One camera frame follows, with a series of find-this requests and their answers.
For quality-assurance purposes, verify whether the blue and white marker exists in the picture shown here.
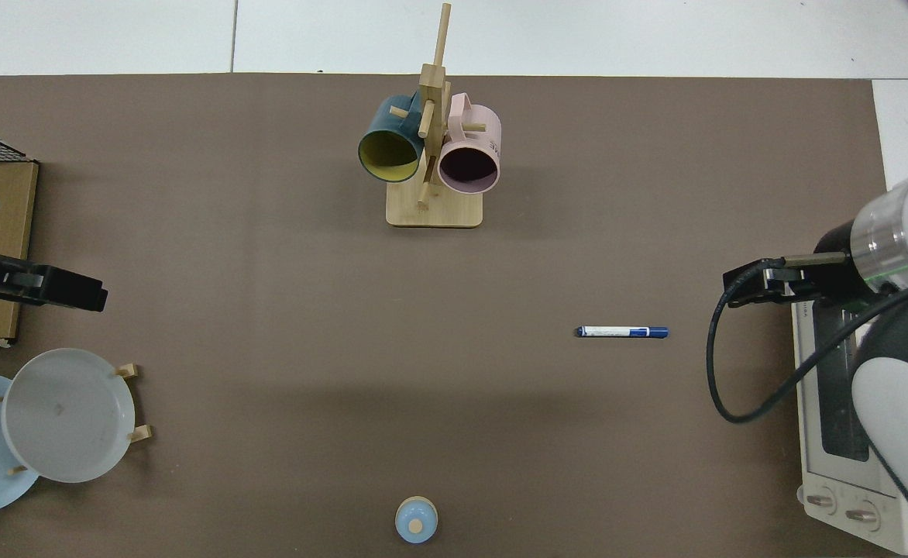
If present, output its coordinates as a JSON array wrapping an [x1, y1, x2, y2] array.
[[575, 325, 669, 339]]

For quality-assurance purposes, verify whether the grey plate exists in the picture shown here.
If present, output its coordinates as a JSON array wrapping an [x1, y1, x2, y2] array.
[[1, 348, 136, 484]]

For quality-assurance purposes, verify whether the wooden plate rack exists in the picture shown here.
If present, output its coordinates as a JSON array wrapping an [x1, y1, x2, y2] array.
[[0, 363, 153, 475]]

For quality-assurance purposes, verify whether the pale toaster oven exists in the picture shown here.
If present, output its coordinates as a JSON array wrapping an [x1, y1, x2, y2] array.
[[791, 298, 908, 557]]

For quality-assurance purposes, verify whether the brown table cloth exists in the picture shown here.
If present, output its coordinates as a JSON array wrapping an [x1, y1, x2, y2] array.
[[0, 74, 891, 558]]

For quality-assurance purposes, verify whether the pink mug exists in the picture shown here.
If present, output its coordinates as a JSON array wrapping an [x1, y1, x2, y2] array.
[[437, 92, 502, 195]]

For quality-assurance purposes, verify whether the wooden mug stand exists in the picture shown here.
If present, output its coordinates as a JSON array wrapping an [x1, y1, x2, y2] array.
[[386, 2, 484, 229]]

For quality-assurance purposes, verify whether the teal mug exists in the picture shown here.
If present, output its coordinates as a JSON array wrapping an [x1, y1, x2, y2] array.
[[357, 93, 426, 184]]

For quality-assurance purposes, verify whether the small blue round bell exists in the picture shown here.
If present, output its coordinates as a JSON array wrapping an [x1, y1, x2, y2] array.
[[394, 496, 439, 545]]

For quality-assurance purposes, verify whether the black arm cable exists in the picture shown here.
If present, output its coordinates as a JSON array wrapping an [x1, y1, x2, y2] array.
[[706, 275, 908, 425]]

